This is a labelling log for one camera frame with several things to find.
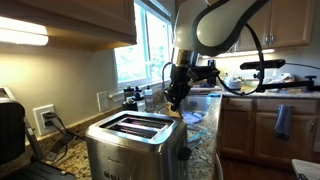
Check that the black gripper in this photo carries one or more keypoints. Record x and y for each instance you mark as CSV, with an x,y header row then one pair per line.
x,y
180,76

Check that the pale bread slice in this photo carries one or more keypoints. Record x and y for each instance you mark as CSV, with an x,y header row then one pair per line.
x,y
173,112

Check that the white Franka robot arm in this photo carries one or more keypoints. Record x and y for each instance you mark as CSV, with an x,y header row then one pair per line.
x,y
220,26

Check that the stainless steel two-slot toaster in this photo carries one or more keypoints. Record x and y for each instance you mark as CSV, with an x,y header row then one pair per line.
x,y
136,150

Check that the chrome kitchen faucet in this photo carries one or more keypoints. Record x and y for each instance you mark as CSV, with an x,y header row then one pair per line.
x,y
163,78

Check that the stainless steel sink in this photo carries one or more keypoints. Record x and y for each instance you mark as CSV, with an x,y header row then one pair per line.
x,y
200,103

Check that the grey translucent water bottle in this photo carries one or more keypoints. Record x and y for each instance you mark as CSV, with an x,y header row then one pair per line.
x,y
149,98

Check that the white bottle with black cap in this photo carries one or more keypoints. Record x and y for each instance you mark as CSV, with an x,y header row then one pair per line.
x,y
140,96

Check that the blue sponge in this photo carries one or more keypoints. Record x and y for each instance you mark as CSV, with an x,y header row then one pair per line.
x,y
215,95

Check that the dark capped bottle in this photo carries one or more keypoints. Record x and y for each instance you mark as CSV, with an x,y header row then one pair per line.
x,y
128,92

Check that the white rice cooker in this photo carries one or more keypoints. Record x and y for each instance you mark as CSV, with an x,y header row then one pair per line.
x,y
232,83

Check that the kitchen window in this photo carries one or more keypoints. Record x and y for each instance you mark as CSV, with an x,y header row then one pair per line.
x,y
133,56

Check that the long under cabinet light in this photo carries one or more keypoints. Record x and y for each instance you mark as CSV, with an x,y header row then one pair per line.
x,y
240,53

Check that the wooden lower cabinets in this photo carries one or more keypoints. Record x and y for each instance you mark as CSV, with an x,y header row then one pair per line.
x,y
246,130

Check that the blue hanging dish towel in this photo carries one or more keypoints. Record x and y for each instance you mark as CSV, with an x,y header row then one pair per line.
x,y
283,121

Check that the wooden upper cabinet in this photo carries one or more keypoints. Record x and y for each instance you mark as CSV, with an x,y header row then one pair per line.
x,y
83,16

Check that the white stool top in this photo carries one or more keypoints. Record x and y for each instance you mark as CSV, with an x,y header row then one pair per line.
x,y
308,168

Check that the under cabinet light strip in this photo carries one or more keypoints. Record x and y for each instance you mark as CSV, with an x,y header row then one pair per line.
x,y
20,33

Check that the black countertop grill appliance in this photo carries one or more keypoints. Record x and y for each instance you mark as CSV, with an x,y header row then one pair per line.
x,y
11,133

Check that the white light switch plate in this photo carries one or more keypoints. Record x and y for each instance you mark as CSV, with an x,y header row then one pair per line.
x,y
102,101

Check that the black stereo camera bar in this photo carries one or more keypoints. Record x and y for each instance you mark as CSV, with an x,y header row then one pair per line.
x,y
273,63

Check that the black camera clamp stand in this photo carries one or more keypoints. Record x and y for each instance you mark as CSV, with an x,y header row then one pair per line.
x,y
286,85

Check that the white wall outlet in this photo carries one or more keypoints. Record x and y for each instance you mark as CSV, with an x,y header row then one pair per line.
x,y
42,120

